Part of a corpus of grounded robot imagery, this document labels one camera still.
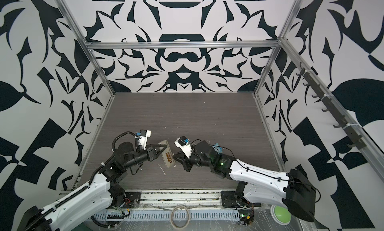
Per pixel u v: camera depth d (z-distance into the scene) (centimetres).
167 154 75
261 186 47
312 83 64
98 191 53
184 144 62
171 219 69
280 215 70
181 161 70
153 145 69
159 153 71
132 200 73
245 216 71
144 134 70
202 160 60
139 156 66
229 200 74
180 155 68
